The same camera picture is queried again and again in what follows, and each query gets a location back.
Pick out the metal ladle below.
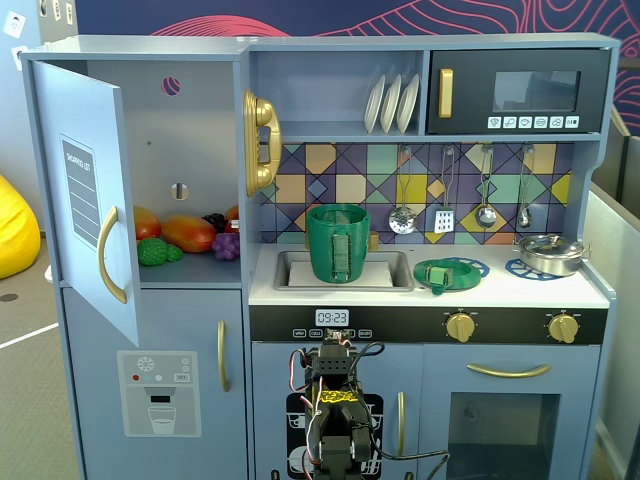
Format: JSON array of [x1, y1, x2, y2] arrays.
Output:
[[474, 144, 498, 229]]

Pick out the metal skimmer spoon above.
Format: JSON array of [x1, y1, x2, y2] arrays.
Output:
[[388, 145, 419, 235]]

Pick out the yellow bean bag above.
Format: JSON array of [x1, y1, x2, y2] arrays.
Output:
[[0, 173, 42, 280]]

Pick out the black power cable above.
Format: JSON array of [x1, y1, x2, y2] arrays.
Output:
[[369, 442, 452, 480]]

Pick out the gold oven handle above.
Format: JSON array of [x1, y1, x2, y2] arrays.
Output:
[[466, 362, 553, 379]]

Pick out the gold fridge door handle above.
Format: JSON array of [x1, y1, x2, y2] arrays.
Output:
[[97, 205, 129, 305]]

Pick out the toy mango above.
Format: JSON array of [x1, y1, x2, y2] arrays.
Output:
[[160, 214, 218, 254]]

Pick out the green container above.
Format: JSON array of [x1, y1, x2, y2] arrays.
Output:
[[305, 203, 372, 284]]

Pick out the metal slotted spatula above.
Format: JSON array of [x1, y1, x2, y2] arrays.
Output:
[[433, 145, 456, 234]]

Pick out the grey toy sink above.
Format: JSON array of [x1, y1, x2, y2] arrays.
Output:
[[272, 249, 416, 294]]

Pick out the light grey desk partition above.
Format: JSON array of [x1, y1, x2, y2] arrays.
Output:
[[584, 189, 640, 480]]

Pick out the gold microwave handle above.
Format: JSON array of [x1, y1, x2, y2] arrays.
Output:
[[438, 68, 455, 119]]

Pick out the gold toy telephone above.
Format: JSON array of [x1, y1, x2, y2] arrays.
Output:
[[243, 88, 283, 198]]

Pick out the blue toy kitchen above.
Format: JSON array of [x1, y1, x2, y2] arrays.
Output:
[[19, 33, 621, 480]]

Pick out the gold stove knob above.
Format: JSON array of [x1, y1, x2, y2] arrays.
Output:
[[547, 312, 581, 345], [444, 310, 477, 344]]

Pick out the green lid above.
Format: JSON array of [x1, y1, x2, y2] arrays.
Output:
[[413, 257, 482, 296]]

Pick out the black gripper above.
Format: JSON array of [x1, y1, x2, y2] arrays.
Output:
[[304, 348, 322, 397]]

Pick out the white toy plate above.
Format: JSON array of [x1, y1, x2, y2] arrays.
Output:
[[379, 74, 403, 135], [396, 73, 421, 134], [363, 74, 387, 135]]

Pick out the black toy microwave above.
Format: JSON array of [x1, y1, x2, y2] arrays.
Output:
[[425, 48, 614, 136]]

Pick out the gold freezer door handle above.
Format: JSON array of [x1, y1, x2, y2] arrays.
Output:
[[216, 319, 231, 393]]

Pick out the red yellow toy fruit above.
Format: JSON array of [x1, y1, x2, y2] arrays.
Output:
[[132, 205, 163, 241]]

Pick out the steel pot with lid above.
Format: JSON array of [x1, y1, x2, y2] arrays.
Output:
[[512, 233, 592, 278]]

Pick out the green toy broccoli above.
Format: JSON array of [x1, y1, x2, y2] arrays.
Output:
[[137, 237, 185, 267]]

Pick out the open blue fridge door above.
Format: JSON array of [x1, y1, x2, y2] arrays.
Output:
[[30, 59, 142, 349]]

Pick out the purple toy grapes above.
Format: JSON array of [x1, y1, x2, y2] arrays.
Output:
[[211, 232, 241, 261]]

